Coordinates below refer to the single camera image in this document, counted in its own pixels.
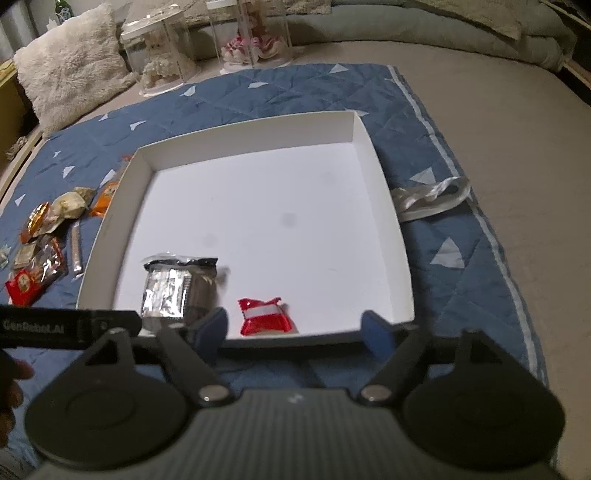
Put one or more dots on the yellow cabinet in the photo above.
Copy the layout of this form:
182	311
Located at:
9	101

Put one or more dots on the small red snack packet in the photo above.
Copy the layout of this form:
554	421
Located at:
263	318

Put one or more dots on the silver black snack packet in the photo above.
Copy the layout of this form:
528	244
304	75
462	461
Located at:
166	286

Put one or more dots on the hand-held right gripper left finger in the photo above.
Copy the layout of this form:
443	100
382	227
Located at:
213	332

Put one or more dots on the cream snack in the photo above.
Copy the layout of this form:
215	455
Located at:
69	203

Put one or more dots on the white cardboard box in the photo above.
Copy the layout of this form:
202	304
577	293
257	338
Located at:
277	194

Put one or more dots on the white dress doll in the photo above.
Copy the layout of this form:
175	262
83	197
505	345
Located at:
159	69

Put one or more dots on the cream fluffy blanket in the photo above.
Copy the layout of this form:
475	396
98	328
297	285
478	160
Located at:
304	5

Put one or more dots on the silver foil wrapper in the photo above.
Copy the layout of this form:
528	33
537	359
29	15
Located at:
429	203

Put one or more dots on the pink dress doll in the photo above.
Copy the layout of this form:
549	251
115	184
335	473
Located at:
251	44

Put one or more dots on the thin stick snack packet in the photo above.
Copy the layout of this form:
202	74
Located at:
76	254

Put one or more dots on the beige textured throw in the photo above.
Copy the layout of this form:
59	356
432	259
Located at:
485	18

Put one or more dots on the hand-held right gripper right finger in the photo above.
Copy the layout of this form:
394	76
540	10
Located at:
376	334

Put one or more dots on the green bottle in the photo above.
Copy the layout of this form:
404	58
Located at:
63	7

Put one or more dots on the red clear snack packet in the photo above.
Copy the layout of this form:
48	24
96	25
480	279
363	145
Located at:
27	284

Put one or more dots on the clear case with pink doll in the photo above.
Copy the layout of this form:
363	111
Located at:
249	18

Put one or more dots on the grey duvet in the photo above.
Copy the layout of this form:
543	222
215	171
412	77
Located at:
415	23

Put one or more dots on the green white snack packet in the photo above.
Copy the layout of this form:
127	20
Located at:
3	258

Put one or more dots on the small gold snack packet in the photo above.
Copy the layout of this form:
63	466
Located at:
25	256

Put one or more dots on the person's left hand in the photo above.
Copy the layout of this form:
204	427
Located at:
11	383

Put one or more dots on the blue quilted blanket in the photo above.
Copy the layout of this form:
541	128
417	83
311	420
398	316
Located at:
277	92

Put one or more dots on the clear case with white doll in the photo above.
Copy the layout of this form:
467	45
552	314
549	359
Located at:
157	27

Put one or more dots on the orange clear snack packet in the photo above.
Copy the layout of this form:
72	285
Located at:
34	221

